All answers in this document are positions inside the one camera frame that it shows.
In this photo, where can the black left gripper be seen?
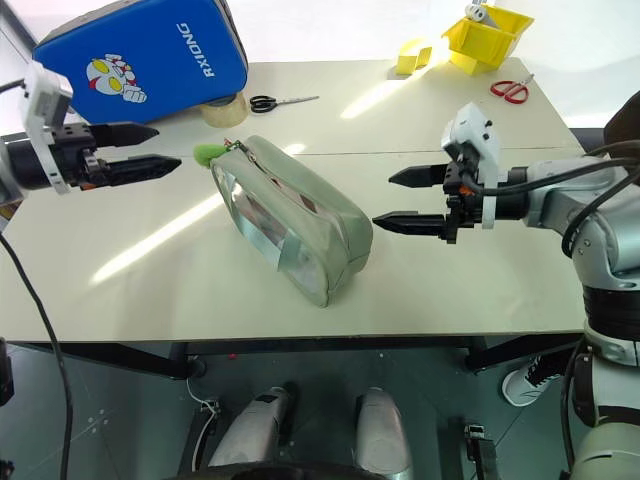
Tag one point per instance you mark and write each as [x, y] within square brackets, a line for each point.
[75, 150]

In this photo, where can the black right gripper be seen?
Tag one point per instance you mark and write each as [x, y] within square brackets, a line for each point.
[462, 210]

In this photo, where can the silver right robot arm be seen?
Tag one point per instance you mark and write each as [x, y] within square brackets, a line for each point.
[555, 187]

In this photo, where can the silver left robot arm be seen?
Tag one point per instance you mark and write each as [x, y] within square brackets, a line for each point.
[20, 165]

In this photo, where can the green transparent pouch bag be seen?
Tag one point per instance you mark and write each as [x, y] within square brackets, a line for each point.
[300, 215]

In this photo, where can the green fuzzy zipper charm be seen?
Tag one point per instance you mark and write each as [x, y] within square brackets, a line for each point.
[205, 154]

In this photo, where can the blue cartoon print case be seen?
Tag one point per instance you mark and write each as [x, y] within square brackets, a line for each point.
[160, 60]

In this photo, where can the beige tape roll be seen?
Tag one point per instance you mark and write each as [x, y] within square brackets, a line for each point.
[227, 112]

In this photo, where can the yellow tape dispenser piece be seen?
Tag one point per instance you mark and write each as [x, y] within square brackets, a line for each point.
[412, 57]

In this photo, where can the yellow plastic bin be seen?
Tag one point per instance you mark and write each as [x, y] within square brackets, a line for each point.
[480, 42]

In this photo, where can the grey white roll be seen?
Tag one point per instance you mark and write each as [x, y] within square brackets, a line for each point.
[479, 12]

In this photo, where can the white sneaker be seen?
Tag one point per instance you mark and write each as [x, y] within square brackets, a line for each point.
[525, 385]

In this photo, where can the dark brown rounded object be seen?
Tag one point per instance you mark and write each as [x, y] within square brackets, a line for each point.
[625, 120]

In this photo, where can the silver right robot leg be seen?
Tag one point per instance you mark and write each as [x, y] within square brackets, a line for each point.
[380, 430]

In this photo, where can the silver robot leg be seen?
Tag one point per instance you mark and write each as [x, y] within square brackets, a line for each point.
[255, 430]
[380, 430]

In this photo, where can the silver left robot leg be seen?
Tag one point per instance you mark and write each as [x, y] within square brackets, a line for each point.
[255, 430]

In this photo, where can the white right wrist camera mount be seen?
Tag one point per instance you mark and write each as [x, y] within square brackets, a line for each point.
[475, 130]

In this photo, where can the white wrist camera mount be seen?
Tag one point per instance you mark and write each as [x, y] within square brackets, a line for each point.
[44, 97]
[475, 130]

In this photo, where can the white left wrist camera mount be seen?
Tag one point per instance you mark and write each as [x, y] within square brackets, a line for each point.
[44, 97]

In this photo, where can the black metal table frame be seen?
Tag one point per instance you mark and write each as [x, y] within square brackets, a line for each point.
[125, 357]

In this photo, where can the black floor bracket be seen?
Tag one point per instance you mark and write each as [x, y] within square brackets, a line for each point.
[482, 450]

